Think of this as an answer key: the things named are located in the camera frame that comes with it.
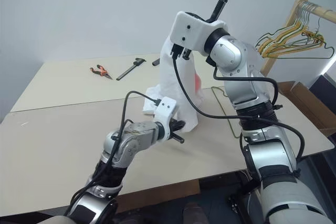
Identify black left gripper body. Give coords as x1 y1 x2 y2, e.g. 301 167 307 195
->
167 121 185 144

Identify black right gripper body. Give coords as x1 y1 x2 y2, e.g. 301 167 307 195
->
185 0 228 23

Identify white shorts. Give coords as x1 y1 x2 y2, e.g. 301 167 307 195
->
142 35 207 133

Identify olive wire hanger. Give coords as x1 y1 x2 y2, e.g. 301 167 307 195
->
211 86 241 140

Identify black caliper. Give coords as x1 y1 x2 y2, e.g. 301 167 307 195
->
116 58 146 81

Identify wooden clothes rack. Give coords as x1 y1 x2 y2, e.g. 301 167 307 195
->
259 0 336 77

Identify open cardboard box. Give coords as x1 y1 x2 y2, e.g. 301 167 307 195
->
277 81 336 137

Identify black case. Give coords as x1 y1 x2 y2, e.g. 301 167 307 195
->
308 73 336 114

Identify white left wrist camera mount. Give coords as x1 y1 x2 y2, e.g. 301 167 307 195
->
153 97 180 140

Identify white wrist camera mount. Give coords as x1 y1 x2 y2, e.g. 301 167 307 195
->
170 11 229 53
153 97 180 140

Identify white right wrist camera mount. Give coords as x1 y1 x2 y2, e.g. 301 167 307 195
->
170 11 229 53

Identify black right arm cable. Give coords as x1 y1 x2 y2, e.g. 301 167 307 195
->
170 44 305 180

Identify yellow wire hanger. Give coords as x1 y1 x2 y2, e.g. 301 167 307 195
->
258 3 328 58

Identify orange handled pliers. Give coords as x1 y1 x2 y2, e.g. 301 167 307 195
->
88 64 114 80

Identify white wire hanger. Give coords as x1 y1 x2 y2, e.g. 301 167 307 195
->
265 1 320 51

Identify black base frame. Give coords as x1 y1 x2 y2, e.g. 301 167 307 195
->
227 173 263 224

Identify green wire hanger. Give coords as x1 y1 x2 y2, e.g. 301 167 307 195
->
261 15 335 60

